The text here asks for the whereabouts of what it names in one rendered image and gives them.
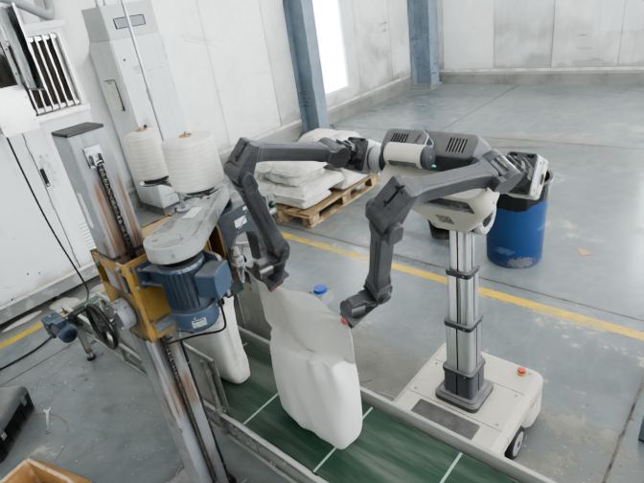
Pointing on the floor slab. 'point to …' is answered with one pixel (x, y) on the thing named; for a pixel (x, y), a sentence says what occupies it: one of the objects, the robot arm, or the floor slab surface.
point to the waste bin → (518, 229)
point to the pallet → (325, 203)
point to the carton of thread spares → (41, 473)
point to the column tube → (76, 171)
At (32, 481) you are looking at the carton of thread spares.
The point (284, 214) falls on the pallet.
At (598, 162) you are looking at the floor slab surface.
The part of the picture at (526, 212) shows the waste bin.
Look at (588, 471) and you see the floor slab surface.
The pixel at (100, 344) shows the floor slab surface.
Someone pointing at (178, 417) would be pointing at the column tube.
